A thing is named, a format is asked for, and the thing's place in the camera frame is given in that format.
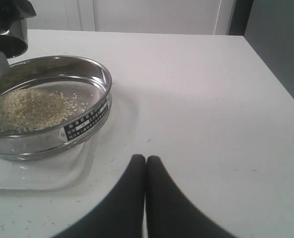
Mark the clear square glass tray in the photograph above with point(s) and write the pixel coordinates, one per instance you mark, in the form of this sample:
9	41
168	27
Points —
64	169

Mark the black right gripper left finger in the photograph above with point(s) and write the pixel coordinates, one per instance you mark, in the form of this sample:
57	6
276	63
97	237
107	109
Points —
120	213

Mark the round stainless steel sieve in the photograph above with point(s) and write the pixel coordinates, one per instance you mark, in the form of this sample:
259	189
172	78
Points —
89	79

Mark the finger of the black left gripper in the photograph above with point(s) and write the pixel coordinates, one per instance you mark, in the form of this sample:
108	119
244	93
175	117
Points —
25	9

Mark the stainless steel cup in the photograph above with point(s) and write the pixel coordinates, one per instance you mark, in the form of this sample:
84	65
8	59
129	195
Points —
13	38

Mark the yellow and white grains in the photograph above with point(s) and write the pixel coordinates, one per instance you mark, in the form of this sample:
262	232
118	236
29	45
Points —
27	110

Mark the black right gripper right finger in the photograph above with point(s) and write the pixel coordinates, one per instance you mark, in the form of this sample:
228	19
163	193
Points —
169	213

